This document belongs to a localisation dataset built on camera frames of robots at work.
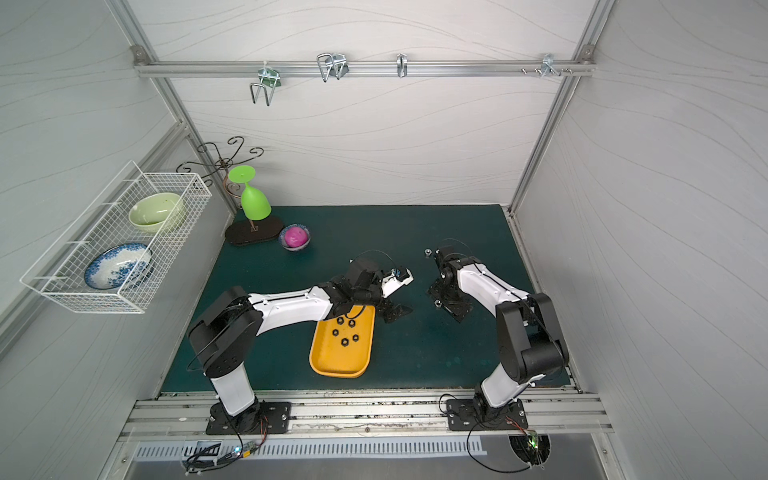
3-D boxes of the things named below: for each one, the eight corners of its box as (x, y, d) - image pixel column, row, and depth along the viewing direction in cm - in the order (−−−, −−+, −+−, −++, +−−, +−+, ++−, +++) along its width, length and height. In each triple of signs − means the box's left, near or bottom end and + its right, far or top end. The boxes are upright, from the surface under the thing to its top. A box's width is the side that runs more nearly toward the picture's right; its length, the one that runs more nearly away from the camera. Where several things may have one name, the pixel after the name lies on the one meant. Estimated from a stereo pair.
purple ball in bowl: (280, 254, 107) (275, 244, 103) (287, 234, 114) (282, 223, 109) (307, 255, 107) (303, 244, 103) (312, 234, 114) (309, 223, 109)
